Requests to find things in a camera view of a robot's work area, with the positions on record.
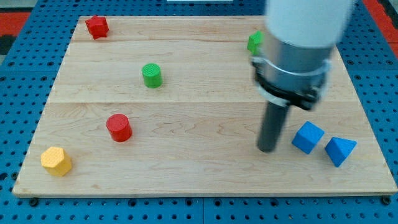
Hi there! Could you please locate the red cylinder block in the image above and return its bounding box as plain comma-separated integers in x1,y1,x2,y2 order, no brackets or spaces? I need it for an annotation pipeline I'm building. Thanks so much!
106,114,132,142

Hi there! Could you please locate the blue cube block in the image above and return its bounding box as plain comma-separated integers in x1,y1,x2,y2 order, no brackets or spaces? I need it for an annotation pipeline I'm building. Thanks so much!
292,121,325,154

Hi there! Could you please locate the light wooden board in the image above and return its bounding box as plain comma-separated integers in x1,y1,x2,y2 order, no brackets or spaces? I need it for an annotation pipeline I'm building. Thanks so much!
13,16,397,198

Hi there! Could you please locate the red star block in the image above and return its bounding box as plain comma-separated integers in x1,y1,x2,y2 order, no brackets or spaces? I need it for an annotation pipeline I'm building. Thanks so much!
85,15,109,39

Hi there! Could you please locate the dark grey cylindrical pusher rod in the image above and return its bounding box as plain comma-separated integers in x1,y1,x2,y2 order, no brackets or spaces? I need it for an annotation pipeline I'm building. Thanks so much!
257,102,289,153

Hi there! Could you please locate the blue triangular prism block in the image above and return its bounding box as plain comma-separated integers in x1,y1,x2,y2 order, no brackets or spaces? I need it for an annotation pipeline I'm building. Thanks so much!
325,137,357,167

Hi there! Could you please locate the yellow hexagonal block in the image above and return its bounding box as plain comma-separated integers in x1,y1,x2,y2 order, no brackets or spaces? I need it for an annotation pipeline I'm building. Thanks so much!
40,147,72,177

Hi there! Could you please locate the green cylinder block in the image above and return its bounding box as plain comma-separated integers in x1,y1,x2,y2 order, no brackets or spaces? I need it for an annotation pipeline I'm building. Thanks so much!
142,63,163,88

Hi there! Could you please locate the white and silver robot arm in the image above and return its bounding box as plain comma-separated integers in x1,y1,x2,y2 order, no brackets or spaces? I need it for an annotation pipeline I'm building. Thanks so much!
251,0,354,110

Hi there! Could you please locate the green star block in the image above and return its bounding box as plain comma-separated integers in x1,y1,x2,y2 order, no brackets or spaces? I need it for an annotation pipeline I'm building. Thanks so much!
247,30,264,55

